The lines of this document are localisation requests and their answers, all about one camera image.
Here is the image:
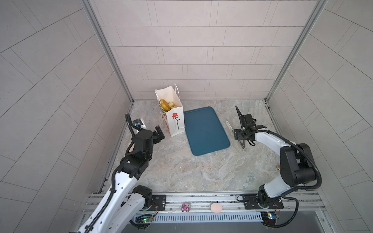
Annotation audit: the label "circuit board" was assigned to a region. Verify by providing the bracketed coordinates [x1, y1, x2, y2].
[261, 212, 279, 226]
[136, 214, 154, 224]

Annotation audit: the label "white slotted tongs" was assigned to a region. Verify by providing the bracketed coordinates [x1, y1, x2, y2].
[226, 119, 246, 150]

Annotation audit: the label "pink toy car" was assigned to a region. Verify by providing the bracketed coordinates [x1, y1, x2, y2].
[181, 203, 191, 213]

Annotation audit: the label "round flower bread top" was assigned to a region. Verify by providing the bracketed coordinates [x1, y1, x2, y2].
[168, 102, 177, 109]

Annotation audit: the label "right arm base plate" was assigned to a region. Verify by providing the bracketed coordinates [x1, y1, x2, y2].
[237, 193, 284, 210]

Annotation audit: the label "white paper gift bag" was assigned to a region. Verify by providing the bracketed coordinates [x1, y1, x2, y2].
[155, 84, 185, 137]

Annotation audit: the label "aluminium rail frame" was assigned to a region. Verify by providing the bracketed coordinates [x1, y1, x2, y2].
[81, 190, 327, 223]

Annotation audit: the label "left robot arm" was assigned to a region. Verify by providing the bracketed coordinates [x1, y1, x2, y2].
[77, 126, 165, 233]

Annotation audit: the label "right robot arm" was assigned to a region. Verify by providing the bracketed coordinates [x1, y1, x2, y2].
[234, 127, 322, 208]

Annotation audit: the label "right circuit board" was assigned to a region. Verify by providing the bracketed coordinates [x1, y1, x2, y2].
[261, 212, 279, 226]

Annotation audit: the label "pink oval eraser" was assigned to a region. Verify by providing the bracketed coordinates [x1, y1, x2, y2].
[210, 203, 223, 213]

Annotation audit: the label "left circuit board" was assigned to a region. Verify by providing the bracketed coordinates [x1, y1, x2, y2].
[136, 214, 154, 224]

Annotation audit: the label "small striped bun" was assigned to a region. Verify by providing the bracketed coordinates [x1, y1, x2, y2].
[159, 99, 171, 112]

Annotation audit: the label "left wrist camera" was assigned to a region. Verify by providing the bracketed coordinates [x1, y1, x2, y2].
[132, 118, 147, 131]

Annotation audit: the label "teal tray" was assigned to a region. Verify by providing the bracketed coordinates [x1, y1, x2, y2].
[184, 106, 231, 156]

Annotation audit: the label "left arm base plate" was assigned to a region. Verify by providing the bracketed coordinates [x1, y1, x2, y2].
[144, 195, 167, 211]

